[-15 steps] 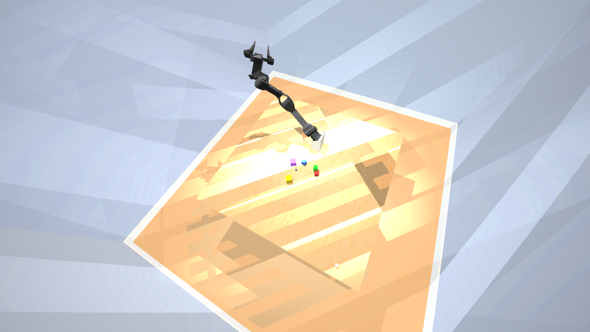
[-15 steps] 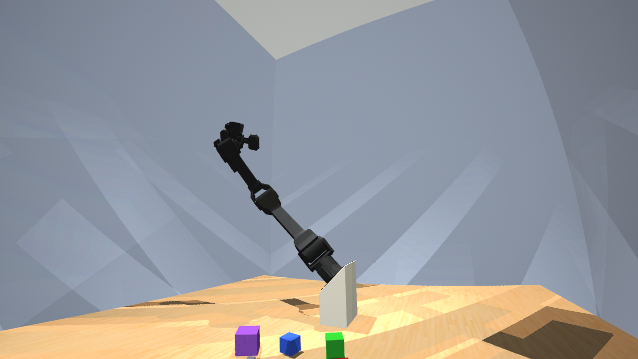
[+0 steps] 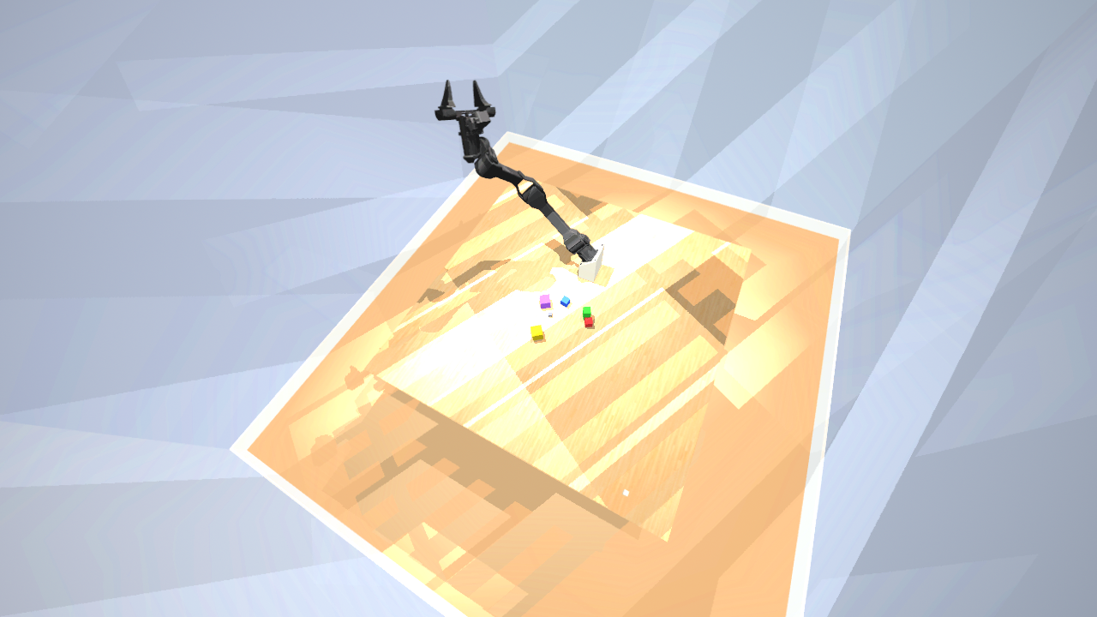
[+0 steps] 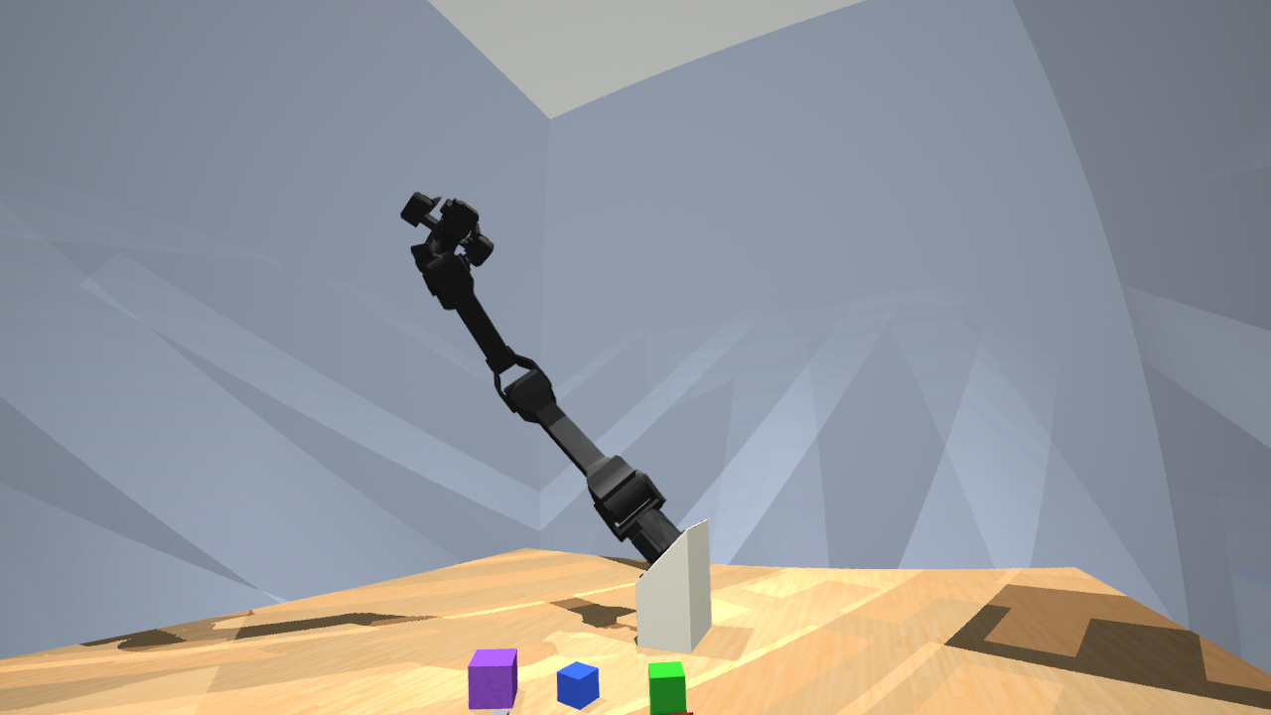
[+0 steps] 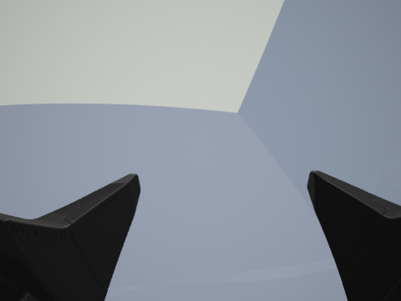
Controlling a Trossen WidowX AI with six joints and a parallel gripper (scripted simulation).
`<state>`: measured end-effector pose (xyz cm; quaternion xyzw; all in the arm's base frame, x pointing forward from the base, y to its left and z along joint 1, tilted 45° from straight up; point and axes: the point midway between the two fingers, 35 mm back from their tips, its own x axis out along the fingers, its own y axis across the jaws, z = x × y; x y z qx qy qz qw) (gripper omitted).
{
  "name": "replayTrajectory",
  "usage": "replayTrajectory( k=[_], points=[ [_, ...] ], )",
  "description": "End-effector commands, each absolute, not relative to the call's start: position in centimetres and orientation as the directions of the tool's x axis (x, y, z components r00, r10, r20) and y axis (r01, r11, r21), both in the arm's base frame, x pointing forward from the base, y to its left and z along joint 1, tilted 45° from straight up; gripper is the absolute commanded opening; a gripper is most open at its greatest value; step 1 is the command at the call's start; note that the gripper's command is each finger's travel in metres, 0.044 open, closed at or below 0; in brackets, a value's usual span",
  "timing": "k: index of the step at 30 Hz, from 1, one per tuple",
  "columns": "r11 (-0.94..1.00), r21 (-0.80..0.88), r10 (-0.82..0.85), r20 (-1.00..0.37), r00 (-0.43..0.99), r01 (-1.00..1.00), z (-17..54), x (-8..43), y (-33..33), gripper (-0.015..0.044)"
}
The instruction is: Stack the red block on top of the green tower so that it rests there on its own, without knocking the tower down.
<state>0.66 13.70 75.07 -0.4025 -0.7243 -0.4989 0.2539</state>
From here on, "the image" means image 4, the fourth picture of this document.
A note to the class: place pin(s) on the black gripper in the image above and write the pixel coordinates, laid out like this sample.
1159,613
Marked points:
477,247

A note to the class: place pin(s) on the blue cube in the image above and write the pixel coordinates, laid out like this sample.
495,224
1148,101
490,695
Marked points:
578,685

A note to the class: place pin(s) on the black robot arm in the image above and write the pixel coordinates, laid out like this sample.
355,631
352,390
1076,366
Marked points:
616,488

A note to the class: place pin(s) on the purple cube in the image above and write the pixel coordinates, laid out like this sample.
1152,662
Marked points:
493,679

